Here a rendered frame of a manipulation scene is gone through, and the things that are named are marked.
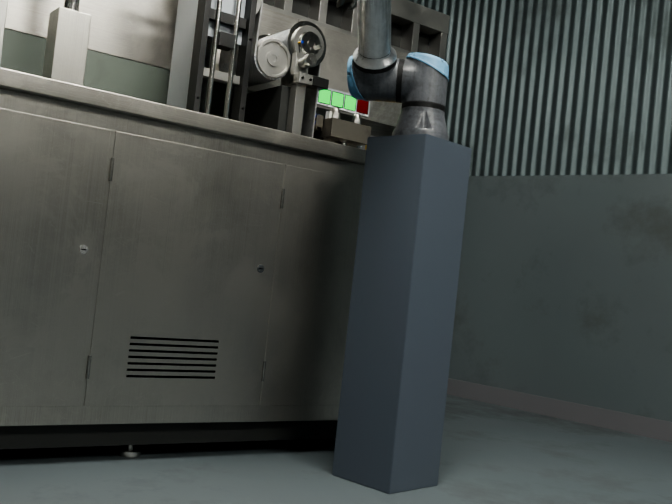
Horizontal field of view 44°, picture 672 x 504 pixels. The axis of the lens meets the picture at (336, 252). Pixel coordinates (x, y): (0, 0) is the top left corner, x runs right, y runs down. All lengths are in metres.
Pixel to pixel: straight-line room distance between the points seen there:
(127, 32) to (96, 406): 1.24
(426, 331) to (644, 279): 1.75
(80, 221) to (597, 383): 2.47
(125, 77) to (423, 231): 1.16
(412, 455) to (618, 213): 1.95
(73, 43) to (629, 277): 2.45
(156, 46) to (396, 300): 1.24
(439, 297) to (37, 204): 1.01
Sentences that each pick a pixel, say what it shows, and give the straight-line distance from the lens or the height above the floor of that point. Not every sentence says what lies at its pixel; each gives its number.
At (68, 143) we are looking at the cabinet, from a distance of 2.05.
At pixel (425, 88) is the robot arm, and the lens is 2.20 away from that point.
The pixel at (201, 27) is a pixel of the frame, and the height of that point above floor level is 1.17.
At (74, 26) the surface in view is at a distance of 2.45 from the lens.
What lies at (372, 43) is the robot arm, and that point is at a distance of 2.16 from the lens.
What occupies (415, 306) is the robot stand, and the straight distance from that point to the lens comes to 2.08.
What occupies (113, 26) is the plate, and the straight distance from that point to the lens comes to 2.78.
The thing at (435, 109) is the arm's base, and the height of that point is 0.98.
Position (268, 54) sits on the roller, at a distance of 2.63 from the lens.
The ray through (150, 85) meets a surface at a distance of 2.80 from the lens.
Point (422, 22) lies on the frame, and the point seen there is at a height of 1.59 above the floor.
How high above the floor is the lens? 0.51
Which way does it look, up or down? 2 degrees up
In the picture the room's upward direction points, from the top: 6 degrees clockwise
